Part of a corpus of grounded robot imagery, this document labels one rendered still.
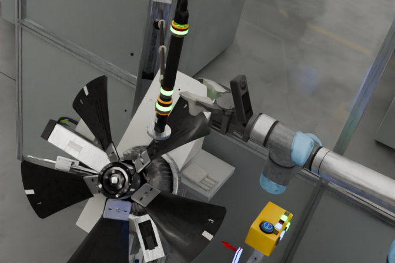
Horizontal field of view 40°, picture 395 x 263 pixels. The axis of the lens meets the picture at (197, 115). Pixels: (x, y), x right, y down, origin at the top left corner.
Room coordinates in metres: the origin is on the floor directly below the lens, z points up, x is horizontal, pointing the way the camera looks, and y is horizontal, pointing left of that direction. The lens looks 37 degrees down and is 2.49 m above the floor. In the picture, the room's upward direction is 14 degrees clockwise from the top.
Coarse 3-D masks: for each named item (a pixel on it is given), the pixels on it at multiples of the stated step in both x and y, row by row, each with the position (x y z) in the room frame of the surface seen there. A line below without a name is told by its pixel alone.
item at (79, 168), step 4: (28, 156) 1.40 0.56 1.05; (44, 160) 1.38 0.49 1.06; (48, 160) 1.38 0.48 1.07; (52, 160) 1.38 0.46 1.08; (72, 164) 1.37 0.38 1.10; (72, 168) 1.35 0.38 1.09; (76, 168) 1.35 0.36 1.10; (80, 168) 1.35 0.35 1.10; (84, 168) 1.35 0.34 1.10; (88, 168) 1.35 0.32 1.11; (80, 172) 1.35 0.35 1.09; (84, 172) 1.35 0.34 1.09; (88, 172) 1.34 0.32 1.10; (92, 172) 1.34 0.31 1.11; (96, 172) 1.34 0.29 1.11
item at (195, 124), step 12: (180, 96) 1.49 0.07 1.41; (180, 108) 1.44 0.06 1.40; (168, 120) 1.42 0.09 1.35; (180, 120) 1.38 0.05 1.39; (192, 120) 1.36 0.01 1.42; (204, 120) 1.35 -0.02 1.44; (180, 132) 1.33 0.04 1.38; (192, 132) 1.32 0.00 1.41; (204, 132) 1.31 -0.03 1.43; (168, 144) 1.31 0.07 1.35; (180, 144) 1.29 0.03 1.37; (156, 156) 1.28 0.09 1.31
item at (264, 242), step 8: (264, 208) 1.41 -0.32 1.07; (272, 208) 1.42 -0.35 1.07; (280, 208) 1.43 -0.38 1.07; (264, 216) 1.37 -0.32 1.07; (272, 216) 1.38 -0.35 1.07; (280, 216) 1.39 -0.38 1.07; (256, 224) 1.32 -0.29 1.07; (272, 224) 1.34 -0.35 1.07; (248, 232) 1.31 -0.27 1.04; (256, 232) 1.30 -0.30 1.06; (264, 232) 1.29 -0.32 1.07; (272, 232) 1.30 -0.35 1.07; (280, 232) 1.31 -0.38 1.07; (248, 240) 1.30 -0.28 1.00; (256, 240) 1.29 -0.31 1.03; (264, 240) 1.28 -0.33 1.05; (272, 240) 1.27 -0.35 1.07; (256, 248) 1.29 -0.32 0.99; (264, 248) 1.28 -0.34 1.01; (272, 248) 1.27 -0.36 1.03
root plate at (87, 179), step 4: (88, 176) 1.26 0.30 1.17; (92, 176) 1.26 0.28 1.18; (96, 176) 1.25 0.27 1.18; (84, 180) 1.25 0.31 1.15; (88, 180) 1.26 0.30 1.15; (96, 180) 1.26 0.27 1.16; (88, 184) 1.26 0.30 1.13; (92, 184) 1.26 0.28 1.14; (92, 188) 1.26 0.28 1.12; (96, 188) 1.26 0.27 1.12; (92, 192) 1.26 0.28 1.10; (96, 192) 1.26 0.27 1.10; (100, 192) 1.26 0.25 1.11
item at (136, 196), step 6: (144, 186) 1.26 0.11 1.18; (150, 186) 1.27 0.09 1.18; (138, 192) 1.23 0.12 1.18; (144, 192) 1.24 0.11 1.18; (150, 192) 1.24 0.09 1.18; (156, 192) 1.25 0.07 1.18; (132, 198) 1.20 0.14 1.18; (138, 198) 1.20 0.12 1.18; (144, 198) 1.21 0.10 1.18; (150, 198) 1.22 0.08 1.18; (144, 204) 1.19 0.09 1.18
